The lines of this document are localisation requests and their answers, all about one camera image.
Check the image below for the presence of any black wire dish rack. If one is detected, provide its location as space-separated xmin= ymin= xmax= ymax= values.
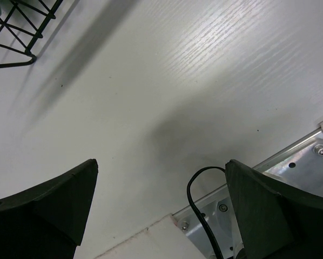
xmin=0 ymin=1 xmax=63 ymax=69

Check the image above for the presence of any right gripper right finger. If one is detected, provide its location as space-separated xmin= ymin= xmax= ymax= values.
xmin=225 ymin=160 xmax=323 ymax=258

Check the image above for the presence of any black thin cable right base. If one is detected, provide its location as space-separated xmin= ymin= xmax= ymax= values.
xmin=186 ymin=166 xmax=227 ymax=259

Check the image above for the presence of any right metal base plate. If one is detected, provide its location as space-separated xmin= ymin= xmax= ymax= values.
xmin=173 ymin=129 xmax=323 ymax=258

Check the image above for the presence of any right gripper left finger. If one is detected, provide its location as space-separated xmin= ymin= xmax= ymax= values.
xmin=0 ymin=159 xmax=98 ymax=258

